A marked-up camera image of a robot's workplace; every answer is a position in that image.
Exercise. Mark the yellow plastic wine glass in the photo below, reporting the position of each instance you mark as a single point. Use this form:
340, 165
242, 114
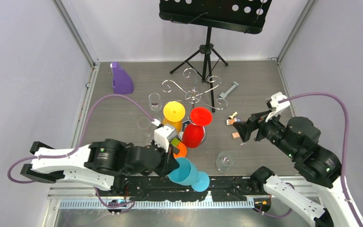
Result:
174, 113

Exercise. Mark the clear wine glass with label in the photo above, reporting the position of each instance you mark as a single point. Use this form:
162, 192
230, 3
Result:
155, 104

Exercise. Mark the cream chess piece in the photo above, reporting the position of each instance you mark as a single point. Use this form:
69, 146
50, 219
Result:
233, 116

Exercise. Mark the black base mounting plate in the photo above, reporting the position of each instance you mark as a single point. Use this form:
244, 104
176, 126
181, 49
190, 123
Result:
155, 188

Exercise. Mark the chrome wine glass rack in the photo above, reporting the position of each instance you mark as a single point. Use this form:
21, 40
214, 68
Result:
193, 96

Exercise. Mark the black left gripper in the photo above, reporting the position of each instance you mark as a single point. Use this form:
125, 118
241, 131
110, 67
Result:
169, 163

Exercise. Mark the pink eraser block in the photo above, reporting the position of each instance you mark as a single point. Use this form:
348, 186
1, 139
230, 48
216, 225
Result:
235, 135

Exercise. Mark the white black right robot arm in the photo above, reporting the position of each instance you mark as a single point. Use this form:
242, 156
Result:
318, 165

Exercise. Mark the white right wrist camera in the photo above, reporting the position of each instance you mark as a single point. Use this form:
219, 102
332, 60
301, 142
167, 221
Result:
276, 103

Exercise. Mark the lime green building brick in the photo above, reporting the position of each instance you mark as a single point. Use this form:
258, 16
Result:
175, 142

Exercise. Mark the blue plastic wine glass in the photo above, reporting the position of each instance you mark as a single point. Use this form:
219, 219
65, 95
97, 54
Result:
187, 174

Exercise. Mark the ice cream cone toy figure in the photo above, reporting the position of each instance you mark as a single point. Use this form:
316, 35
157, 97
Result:
230, 122

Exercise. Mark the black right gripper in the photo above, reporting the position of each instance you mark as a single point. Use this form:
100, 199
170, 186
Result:
244, 127

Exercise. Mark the red plastic wine glass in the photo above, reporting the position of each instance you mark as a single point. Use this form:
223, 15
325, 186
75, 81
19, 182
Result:
194, 132

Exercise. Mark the purple plastic stand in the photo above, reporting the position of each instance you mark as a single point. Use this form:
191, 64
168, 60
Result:
121, 81

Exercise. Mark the black music stand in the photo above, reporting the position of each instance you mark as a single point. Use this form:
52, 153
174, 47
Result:
244, 16

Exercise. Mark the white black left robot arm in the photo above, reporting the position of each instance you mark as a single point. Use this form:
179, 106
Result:
103, 165

